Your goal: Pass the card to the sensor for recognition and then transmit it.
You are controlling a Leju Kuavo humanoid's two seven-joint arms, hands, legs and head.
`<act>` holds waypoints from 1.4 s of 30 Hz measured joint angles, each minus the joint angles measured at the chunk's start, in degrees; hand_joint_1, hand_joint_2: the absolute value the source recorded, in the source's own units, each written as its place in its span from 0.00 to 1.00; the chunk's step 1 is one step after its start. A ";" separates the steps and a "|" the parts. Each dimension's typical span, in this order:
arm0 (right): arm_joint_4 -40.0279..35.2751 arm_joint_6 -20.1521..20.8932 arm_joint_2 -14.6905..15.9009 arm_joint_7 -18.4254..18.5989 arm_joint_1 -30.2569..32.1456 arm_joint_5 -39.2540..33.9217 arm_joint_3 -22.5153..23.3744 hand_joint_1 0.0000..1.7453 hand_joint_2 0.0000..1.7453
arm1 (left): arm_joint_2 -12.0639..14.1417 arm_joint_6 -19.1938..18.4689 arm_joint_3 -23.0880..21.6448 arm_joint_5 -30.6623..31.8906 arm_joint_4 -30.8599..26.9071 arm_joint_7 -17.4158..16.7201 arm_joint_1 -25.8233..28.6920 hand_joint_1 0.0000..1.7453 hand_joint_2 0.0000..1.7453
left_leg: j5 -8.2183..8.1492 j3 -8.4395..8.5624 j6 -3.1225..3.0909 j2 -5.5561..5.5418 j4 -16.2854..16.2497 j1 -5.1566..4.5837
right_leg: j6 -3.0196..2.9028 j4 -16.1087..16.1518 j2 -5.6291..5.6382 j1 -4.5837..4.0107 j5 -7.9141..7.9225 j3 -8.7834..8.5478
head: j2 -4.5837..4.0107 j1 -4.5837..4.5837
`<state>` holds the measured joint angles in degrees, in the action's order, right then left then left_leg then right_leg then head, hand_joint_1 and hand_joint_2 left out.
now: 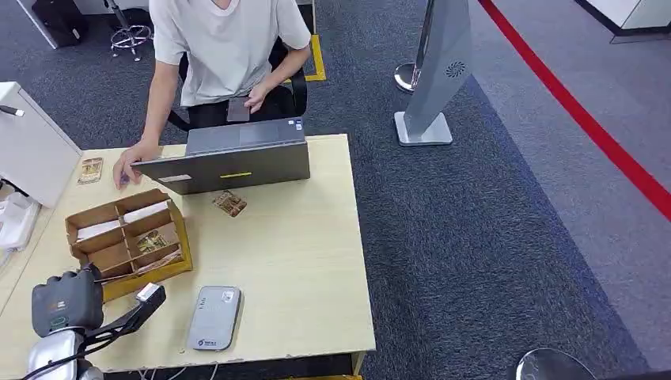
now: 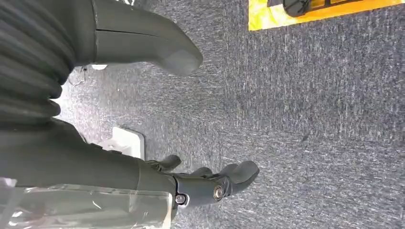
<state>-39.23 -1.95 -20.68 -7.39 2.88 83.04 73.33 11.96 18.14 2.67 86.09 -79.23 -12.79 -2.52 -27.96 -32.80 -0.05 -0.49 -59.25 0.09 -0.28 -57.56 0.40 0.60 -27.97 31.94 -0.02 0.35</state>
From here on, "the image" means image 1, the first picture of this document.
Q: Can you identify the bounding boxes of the white counter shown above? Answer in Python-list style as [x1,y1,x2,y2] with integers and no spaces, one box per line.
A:
[574,0,671,36]

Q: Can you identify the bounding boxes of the dark smartphone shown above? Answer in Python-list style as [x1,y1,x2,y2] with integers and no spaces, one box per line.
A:
[226,97,252,124]

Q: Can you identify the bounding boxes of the grey laptop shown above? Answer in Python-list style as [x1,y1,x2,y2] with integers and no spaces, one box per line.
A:
[131,116,311,196]

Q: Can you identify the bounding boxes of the grey card reader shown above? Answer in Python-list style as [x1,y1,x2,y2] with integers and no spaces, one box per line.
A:
[187,285,243,352]

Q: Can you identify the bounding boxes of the white partition edge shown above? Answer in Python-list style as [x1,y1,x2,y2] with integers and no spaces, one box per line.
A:
[15,0,57,50]

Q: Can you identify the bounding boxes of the black bag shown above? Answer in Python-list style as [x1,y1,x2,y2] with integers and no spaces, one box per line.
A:
[31,0,89,49]

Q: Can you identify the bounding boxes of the person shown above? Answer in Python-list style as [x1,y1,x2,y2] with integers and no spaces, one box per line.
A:
[112,0,313,190]

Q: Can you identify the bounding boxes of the white plastic bag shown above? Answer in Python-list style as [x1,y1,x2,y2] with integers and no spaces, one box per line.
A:
[0,192,42,252]

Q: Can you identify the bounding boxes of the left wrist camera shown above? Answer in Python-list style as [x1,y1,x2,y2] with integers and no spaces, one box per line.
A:
[83,283,167,348]

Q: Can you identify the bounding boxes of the wooden card box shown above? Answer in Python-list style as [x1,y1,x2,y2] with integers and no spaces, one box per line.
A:
[65,188,193,304]

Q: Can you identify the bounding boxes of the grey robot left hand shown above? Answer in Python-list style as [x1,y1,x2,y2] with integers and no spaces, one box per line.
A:
[31,264,104,339]

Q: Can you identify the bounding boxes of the grey kiosk stand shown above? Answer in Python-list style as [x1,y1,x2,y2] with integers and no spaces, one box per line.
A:
[394,0,473,146]

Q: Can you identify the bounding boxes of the white card stack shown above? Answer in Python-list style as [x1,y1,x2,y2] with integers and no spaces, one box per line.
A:
[77,220,122,241]
[122,201,170,225]

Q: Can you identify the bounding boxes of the white cabinet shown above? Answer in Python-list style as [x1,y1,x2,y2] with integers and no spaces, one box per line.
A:
[0,82,83,209]

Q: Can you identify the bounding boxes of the chrome stanchion base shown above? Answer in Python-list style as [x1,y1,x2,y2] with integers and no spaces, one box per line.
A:
[515,348,599,380]

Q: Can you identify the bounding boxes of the gold card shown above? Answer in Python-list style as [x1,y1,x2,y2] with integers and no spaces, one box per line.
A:
[77,157,104,185]
[136,231,169,255]
[212,190,248,219]
[133,249,184,275]

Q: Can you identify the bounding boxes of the chrome stanchion post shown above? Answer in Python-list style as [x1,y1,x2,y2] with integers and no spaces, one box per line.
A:
[394,0,436,94]

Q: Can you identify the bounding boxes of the white cable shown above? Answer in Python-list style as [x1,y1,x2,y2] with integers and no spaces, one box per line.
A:
[137,365,220,380]

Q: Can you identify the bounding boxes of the person's left hand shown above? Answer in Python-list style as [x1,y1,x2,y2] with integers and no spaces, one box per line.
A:
[243,82,271,115]

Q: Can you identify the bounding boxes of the person's right hand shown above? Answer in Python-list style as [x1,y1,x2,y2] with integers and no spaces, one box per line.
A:
[112,139,164,190]

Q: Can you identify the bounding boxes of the yellow floor tape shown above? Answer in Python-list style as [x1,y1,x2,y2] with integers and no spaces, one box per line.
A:
[285,33,327,83]

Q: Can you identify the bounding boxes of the chrome stool base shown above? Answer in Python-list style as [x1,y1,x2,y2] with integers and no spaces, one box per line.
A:
[104,0,154,63]

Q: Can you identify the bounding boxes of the black office chair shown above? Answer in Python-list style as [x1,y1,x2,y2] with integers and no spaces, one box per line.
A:
[167,39,309,132]

